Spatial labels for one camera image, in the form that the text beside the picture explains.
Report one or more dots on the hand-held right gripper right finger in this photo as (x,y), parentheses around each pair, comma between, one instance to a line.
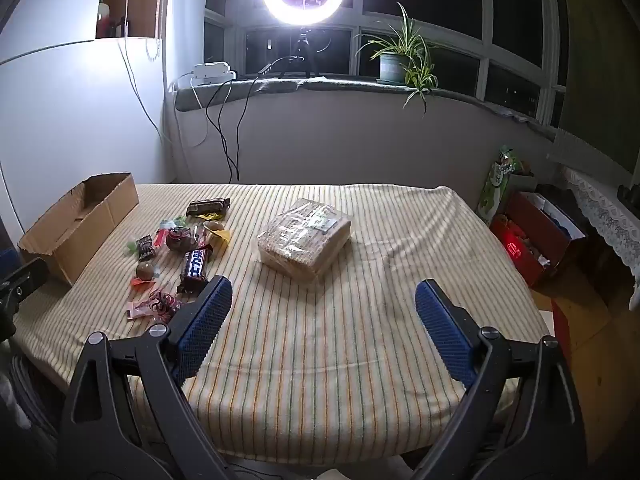
(445,330)

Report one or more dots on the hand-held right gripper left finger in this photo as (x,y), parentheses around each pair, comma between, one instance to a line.
(205,325)

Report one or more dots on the red clear snack packet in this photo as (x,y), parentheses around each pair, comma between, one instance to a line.
(157,305)
(177,239)

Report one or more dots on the brown chocolate bar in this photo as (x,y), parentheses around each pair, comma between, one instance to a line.
(196,267)

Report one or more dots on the brown cardboard box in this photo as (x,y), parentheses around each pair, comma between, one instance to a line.
(75,240)

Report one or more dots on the clear packet with green filling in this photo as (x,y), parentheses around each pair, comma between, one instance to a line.
(170,222)

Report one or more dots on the small red candy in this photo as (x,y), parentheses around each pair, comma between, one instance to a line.
(137,282)

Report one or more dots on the brown ball snack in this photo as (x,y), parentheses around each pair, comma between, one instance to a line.
(145,271)

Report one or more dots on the brown snack packet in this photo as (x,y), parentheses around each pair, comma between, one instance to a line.
(220,234)

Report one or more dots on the small black snack packet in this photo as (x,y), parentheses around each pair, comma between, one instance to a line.
(145,247)

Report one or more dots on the small green snack packet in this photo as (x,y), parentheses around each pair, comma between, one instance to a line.
(131,246)

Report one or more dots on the red cardboard box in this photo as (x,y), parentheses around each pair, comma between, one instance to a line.
(525,250)

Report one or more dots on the dark green snack packet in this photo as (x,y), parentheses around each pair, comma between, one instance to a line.
(207,207)

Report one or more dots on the striped tablecloth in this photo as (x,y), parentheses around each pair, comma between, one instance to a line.
(325,350)

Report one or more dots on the green snack bag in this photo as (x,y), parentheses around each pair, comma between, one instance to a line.
(495,185)

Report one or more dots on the white lace cloth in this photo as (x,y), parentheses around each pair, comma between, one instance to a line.
(605,205)

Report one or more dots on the white power box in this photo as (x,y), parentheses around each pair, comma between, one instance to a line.
(212,72)

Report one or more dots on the grey windowsill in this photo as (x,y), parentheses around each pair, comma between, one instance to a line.
(350,87)

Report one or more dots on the potted spider plant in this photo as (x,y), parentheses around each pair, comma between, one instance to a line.
(395,62)

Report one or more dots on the black tripod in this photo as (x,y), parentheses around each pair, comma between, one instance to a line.
(300,55)

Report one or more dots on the dark curtain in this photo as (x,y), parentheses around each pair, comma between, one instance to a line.
(600,60)

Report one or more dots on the white window frame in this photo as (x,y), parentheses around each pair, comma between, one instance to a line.
(357,20)

